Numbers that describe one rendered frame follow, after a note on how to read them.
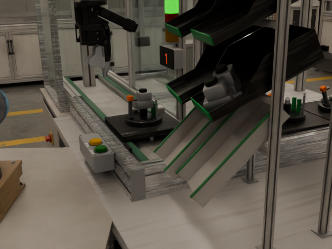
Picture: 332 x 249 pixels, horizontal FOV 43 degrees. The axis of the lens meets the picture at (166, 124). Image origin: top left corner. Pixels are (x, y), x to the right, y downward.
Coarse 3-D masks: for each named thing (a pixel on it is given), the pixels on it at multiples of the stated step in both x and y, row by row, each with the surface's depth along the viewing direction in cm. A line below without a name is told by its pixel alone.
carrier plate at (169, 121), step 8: (112, 120) 161; (120, 120) 161; (168, 120) 160; (176, 120) 159; (112, 128) 156; (120, 128) 152; (128, 128) 152; (136, 128) 151; (144, 128) 151; (152, 128) 151; (160, 128) 151; (168, 128) 151; (120, 136) 147; (128, 136) 145; (136, 136) 146; (144, 136) 147; (152, 136) 149
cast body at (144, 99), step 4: (140, 88) 156; (144, 88) 155; (136, 92) 156; (140, 92) 154; (144, 92) 154; (148, 92) 154; (136, 96) 157; (140, 96) 153; (144, 96) 154; (148, 96) 154; (140, 100) 153; (144, 100) 154; (148, 100) 155; (152, 100) 155; (136, 104) 154; (140, 104) 154; (144, 104) 154; (148, 104) 155; (152, 104) 156; (136, 108) 155; (140, 108) 154; (144, 108) 155
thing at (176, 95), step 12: (240, 36) 114; (252, 36) 101; (216, 48) 113; (228, 48) 101; (204, 60) 114; (216, 60) 114; (228, 60) 102; (192, 72) 114; (204, 72) 114; (168, 84) 113; (180, 84) 114; (192, 84) 110; (204, 84) 102; (180, 96) 102
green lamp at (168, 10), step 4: (168, 0) 146; (172, 0) 146; (176, 0) 146; (168, 4) 146; (172, 4) 146; (176, 4) 147; (168, 8) 147; (172, 8) 147; (176, 8) 147; (168, 12) 147; (172, 12) 147; (176, 12) 148
